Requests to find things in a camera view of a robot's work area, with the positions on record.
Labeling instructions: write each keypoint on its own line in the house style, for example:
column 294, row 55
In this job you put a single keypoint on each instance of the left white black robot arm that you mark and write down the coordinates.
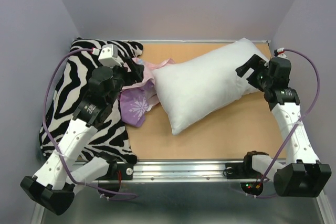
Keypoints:
column 54, row 186

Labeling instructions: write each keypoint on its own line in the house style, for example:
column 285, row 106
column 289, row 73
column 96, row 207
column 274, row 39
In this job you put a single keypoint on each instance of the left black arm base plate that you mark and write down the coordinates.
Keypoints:
column 123, row 171

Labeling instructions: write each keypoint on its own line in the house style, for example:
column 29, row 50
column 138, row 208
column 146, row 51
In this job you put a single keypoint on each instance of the purple pink princess pillowcase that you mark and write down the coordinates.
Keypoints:
column 138, row 99

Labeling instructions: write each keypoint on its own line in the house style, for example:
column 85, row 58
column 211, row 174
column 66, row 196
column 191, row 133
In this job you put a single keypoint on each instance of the zebra striped pillow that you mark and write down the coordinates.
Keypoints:
column 112, row 137

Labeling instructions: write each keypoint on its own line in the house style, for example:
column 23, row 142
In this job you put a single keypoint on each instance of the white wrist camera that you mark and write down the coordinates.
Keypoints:
column 108, row 55
column 280, row 53

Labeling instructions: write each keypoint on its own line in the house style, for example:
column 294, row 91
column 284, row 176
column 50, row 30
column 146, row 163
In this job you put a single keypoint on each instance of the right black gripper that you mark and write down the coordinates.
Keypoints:
column 256, row 63

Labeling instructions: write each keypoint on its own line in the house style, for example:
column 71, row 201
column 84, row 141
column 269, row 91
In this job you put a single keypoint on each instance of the aluminium mounting rail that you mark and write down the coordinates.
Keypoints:
column 191, row 171

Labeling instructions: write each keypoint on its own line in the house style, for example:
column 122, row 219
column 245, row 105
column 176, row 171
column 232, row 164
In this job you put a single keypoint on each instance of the white pillow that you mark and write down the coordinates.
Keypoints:
column 191, row 90

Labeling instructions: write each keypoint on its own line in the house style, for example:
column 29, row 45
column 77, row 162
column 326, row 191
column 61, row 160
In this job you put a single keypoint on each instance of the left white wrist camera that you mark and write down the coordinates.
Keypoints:
column 108, row 55

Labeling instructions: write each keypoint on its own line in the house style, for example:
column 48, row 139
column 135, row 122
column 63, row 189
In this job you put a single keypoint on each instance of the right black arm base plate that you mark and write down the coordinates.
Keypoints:
column 236, row 172

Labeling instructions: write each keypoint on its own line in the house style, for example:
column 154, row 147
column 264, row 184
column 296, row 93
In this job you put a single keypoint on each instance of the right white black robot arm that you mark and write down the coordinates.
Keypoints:
column 295, row 170

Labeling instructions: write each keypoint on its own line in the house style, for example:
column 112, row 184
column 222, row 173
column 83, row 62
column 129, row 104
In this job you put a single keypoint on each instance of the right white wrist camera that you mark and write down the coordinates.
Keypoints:
column 280, row 53

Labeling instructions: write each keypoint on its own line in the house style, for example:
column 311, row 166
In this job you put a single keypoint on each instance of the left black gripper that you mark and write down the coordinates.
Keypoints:
column 136, row 75

